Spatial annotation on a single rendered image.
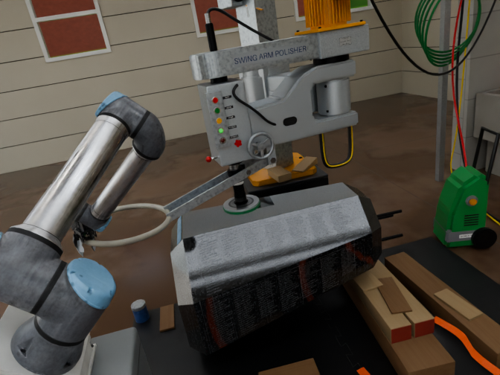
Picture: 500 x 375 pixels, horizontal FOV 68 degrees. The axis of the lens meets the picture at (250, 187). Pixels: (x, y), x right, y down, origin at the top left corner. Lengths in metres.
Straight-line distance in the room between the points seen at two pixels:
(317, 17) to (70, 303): 1.75
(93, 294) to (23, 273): 0.17
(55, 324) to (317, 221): 1.37
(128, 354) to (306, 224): 1.11
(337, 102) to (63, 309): 1.69
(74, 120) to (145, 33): 2.20
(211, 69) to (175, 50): 6.07
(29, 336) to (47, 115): 7.31
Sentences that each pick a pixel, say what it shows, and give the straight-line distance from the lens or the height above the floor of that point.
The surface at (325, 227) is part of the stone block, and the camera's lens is 2.05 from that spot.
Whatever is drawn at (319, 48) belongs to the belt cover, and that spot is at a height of 1.62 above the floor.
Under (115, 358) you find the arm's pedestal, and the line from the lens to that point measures 1.38.
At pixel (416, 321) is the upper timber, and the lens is 2.22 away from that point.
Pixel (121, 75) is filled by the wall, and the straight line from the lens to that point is 8.00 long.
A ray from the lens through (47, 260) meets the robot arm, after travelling 1.12.
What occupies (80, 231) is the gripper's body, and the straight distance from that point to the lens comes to 1.94.
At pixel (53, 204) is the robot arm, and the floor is 1.39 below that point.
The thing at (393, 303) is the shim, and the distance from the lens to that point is 2.29.
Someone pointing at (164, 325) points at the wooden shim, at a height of 0.03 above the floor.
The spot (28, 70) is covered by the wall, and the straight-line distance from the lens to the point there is 8.32.
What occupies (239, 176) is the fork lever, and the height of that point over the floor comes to 1.03.
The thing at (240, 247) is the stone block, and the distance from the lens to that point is 1.96.
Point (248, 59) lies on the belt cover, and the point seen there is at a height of 1.63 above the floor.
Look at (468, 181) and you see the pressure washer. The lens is 3.10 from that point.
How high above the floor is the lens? 1.73
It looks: 22 degrees down
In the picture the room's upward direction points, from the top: 10 degrees counter-clockwise
